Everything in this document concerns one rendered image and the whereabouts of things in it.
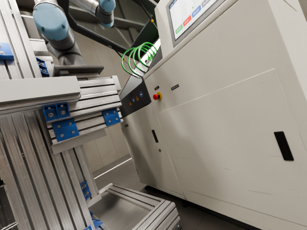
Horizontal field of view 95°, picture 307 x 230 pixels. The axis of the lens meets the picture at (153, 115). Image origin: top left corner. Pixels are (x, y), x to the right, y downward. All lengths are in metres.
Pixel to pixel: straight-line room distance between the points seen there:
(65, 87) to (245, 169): 0.79
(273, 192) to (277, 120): 0.28
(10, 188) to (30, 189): 0.07
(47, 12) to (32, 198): 0.79
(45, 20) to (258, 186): 1.08
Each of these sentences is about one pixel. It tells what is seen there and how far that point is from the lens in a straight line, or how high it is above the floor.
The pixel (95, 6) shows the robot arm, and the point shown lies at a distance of 1.03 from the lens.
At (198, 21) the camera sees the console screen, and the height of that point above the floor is 1.12.
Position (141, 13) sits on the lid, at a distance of 1.58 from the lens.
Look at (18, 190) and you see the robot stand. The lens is 0.90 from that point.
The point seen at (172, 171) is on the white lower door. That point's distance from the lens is 1.09.
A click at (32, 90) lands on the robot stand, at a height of 0.91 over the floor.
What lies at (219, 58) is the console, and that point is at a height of 0.81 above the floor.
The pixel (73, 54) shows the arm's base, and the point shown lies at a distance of 0.87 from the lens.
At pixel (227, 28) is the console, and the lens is 0.64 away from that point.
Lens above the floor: 0.68
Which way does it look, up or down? 1 degrees up
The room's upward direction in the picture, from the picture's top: 20 degrees counter-clockwise
